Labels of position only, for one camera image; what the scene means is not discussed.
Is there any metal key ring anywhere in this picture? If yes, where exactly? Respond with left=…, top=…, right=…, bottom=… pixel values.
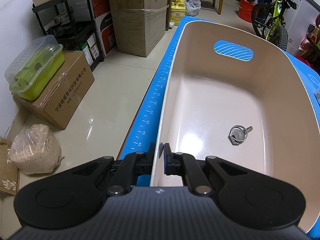
left=227, top=125, right=254, bottom=146

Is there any green black bicycle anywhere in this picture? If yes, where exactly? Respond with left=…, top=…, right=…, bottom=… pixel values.
left=251, top=0, right=297, bottom=51

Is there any brown paper bag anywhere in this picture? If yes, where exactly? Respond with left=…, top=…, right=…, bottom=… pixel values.
left=0, top=138, right=20, bottom=196

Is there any red bucket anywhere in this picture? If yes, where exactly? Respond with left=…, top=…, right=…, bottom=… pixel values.
left=238, top=0, right=255, bottom=23

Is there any black metal shelf rack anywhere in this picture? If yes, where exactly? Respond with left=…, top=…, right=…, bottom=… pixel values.
left=32, top=0, right=104, bottom=70

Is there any white plastic bag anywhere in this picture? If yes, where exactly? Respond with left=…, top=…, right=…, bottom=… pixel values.
left=184, top=0, right=201, bottom=16

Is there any lower stacked cardboard box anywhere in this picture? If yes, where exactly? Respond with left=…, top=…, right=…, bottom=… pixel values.
left=109, top=0, right=167, bottom=57

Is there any yellow detergent jug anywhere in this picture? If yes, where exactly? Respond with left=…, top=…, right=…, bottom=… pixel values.
left=170, top=0, right=185, bottom=25

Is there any brown cardboard box under container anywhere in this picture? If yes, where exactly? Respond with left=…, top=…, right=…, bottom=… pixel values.
left=13, top=51, right=94, bottom=130

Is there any beige plastic storage bin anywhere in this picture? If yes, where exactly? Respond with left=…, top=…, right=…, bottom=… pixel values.
left=157, top=20, right=319, bottom=232

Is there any clear bag of grain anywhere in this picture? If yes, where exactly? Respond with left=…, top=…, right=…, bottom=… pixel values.
left=8, top=124, right=63, bottom=175

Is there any red white appliance box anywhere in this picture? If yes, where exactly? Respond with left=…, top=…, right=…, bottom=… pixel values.
left=91, top=0, right=116, bottom=57

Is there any blue silicone baking mat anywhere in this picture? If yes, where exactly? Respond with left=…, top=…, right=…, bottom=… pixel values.
left=117, top=16, right=320, bottom=240

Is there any green plastic lidded container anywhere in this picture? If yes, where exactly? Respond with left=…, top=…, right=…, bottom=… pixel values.
left=4, top=35, right=65, bottom=101

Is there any white freezer cabinet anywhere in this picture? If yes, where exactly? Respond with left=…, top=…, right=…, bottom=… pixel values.
left=284, top=0, right=319, bottom=56

